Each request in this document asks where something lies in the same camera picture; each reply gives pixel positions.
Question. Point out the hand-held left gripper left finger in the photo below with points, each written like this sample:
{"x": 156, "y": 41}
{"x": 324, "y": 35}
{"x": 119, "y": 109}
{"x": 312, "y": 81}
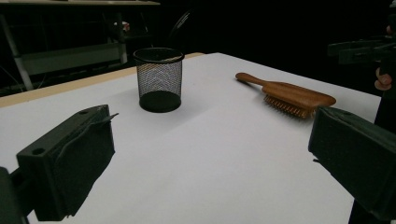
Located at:
{"x": 77, "y": 161}

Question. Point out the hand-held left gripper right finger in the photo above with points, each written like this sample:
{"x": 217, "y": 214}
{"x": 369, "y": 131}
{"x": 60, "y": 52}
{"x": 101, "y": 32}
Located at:
{"x": 358, "y": 155}

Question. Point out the wooden hairbrush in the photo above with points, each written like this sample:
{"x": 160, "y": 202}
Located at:
{"x": 295, "y": 95}

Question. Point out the black mesh pen cup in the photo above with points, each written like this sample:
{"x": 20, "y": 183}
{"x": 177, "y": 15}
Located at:
{"x": 159, "y": 102}

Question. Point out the white table mat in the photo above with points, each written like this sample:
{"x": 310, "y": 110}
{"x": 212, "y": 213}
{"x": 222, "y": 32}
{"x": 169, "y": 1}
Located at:
{"x": 202, "y": 155}

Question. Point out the grey metal frame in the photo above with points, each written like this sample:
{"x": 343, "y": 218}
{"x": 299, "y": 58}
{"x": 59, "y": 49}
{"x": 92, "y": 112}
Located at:
{"x": 68, "y": 59}

